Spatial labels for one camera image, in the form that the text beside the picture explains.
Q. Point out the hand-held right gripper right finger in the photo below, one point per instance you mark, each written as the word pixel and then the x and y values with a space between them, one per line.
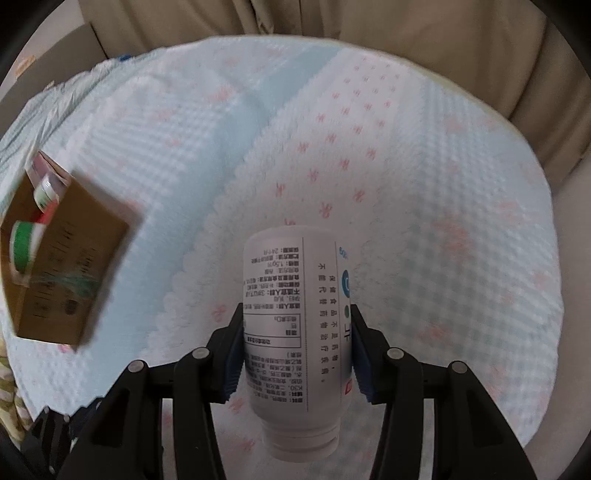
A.
pixel 362 369

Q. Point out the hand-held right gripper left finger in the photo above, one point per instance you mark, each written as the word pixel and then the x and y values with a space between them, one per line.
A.
pixel 231 369

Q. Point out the white labelled bottle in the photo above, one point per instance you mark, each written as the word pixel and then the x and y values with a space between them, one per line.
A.
pixel 286 323

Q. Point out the brown cardboard box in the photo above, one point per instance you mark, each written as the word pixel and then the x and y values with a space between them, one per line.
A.
pixel 74 258

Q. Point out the white quilt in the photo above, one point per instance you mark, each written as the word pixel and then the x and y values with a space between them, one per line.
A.
pixel 60 106

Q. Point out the beige curtain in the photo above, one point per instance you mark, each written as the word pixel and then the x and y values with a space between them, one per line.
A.
pixel 415 27

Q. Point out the grey headboard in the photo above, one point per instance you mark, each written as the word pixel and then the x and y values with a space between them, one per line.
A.
pixel 55 50

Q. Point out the yellow sticker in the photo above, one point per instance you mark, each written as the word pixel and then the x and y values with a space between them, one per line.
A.
pixel 21 65

